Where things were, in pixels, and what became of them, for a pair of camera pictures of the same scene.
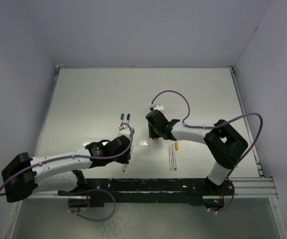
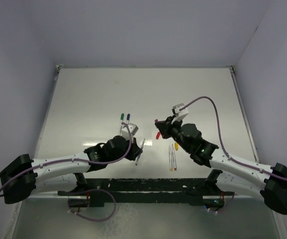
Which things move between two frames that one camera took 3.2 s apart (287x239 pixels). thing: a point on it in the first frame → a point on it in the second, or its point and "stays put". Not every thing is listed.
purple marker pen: x=125 y=165 → x=139 y=157
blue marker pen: x=128 y=117 stays put
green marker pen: x=122 y=117 stays put
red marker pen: x=175 y=167 stays put
